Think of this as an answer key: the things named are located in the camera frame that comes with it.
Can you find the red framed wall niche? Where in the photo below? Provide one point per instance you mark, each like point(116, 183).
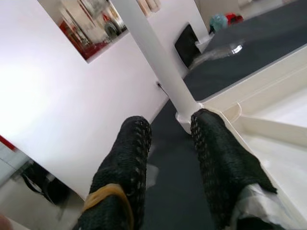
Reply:
point(91, 31)

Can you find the black open bag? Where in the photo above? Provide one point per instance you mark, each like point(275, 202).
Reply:
point(185, 45)

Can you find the black tablecloth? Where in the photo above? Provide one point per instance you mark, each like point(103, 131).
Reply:
point(239, 72)

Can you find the wide clear tape patch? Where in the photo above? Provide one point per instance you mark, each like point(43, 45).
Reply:
point(152, 176)

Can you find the black backpack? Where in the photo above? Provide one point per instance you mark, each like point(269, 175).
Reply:
point(43, 184)

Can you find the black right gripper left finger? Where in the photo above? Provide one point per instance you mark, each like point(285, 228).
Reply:
point(120, 172)

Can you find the red cloth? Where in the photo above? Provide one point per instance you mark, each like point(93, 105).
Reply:
point(233, 18)

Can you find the white plastic table top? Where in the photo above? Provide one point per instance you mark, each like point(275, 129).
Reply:
point(275, 124)

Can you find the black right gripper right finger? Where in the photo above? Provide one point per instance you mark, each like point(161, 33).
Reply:
point(223, 163)

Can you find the yellow rubber band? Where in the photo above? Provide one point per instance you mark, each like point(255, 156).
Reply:
point(100, 194)

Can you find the white plastic table leg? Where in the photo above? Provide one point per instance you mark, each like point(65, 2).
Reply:
point(158, 52)

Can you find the teal cloth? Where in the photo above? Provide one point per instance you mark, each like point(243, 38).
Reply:
point(218, 22)

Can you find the long clear tape strip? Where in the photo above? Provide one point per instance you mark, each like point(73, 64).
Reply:
point(216, 54)

